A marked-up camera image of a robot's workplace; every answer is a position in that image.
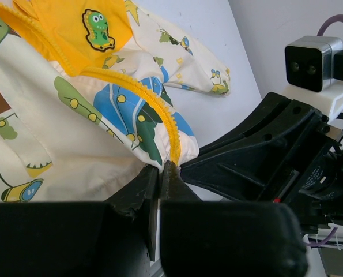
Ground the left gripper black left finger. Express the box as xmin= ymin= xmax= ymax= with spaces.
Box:
xmin=0 ymin=166 xmax=159 ymax=276

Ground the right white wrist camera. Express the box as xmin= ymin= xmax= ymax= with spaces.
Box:
xmin=283 ymin=36 xmax=343 ymax=121

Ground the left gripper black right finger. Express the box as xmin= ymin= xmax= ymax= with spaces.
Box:
xmin=160 ymin=162 xmax=308 ymax=276

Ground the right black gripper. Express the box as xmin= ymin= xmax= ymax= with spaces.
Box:
xmin=181 ymin=92 xmax=343 ymax=234

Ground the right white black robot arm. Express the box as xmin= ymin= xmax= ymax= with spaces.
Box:
xmin=176 ymin=92 xmax=343 ymax=276

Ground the yellow hooded printed child jacket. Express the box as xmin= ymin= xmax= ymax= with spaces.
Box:
xmin=0 ymin=1 xmax=231 ymax=203

